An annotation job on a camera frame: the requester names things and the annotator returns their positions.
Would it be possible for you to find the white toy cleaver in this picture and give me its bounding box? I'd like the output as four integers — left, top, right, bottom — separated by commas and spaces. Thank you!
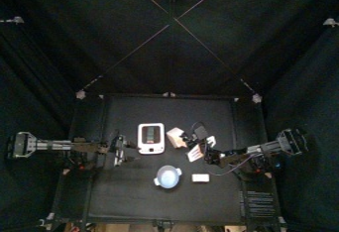
186, 135, 219, 164

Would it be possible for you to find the pale wooden toy block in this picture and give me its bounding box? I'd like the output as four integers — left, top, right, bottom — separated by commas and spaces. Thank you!
166, 127, 187, 149

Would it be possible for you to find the white toy scale with screen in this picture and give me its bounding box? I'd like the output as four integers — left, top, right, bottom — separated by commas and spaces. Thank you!
137, 122, 167, 156

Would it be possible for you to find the small white rectangular block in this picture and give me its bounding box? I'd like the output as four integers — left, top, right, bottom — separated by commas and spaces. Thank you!
191, 173, 213, 183

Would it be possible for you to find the blue toy pot with handles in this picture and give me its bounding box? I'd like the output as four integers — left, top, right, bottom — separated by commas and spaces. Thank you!
153, 165, 185, 190

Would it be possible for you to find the thin cable on right arm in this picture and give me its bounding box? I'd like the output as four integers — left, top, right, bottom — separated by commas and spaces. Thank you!
207, 152, 262, 177

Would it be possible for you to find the thin diagonal brace cord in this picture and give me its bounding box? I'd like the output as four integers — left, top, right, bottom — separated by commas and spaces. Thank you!
122, 0, 257, 95
82, 0, 237, 91

